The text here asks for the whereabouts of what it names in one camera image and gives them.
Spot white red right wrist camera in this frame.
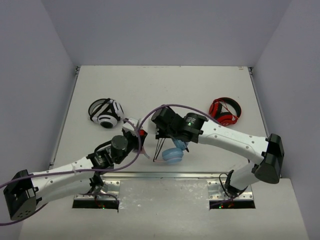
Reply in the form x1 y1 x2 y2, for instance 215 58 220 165
139 129 148 137

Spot red black headphones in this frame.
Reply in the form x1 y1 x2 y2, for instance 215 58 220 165
208 97 242 127

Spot white black headphones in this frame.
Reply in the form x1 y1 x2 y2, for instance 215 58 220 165
88 98 125 129

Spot pink blue cat-ear headphones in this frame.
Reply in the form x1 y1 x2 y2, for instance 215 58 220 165
152 138 189 164

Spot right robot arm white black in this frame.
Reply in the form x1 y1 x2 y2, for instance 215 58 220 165
151 107 285 197

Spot metal rail front table edge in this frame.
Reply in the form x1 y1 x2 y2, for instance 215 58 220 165
102 171 222 179

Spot thin black headphone cable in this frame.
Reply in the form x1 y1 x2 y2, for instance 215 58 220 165
152 136 190 162

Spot right metal mounting bracket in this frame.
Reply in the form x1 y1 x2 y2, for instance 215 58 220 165
207 178 254 201

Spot metal mounting bracket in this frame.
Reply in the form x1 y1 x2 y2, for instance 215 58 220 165
73 179 121 201
207 178 254 201

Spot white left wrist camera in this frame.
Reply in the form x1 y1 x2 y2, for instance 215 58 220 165
122 117 141 137

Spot left metal mounting bracket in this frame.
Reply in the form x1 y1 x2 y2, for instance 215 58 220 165
73 179 121 201

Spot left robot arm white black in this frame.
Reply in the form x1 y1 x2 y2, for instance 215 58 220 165
3 130 148 222

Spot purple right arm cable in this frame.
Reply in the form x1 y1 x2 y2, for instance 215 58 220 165
136 104 251 208

